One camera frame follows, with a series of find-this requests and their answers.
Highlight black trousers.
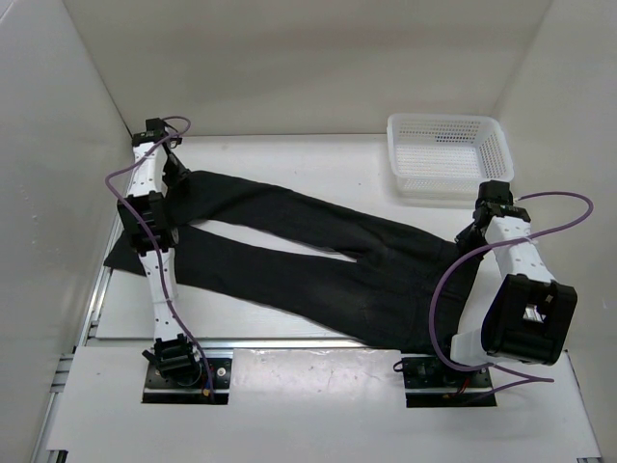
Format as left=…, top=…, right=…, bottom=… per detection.
left=103, top=169, right=476, bottom=356

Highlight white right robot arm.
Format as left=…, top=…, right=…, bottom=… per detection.
left=433, top=203, right=577, bottom=386

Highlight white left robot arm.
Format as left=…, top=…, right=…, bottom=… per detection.
left=118, top=122, right=202, bottom=386

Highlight white perforated plastic basket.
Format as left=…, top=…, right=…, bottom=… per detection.
left=387, top=113, right=515, bottom=203

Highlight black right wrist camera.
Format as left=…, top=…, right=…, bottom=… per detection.
left=475, top=179, right=514, bottom=208

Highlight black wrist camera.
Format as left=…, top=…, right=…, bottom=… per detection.
left=142, top=118, right=169, bottom=142
left=475, top=179, right=514, bottom=208

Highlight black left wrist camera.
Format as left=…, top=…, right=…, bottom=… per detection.
left=142, top=118, right=169, bottom=142

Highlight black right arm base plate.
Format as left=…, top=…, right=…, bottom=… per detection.
left=392, top=356, right=496, bottom=409

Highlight aluminium table edge rail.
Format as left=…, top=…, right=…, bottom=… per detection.
left=199, top=338, right=367, bottom=350

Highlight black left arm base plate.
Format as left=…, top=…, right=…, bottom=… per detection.
left=142, top=357, right=232, bottom=405

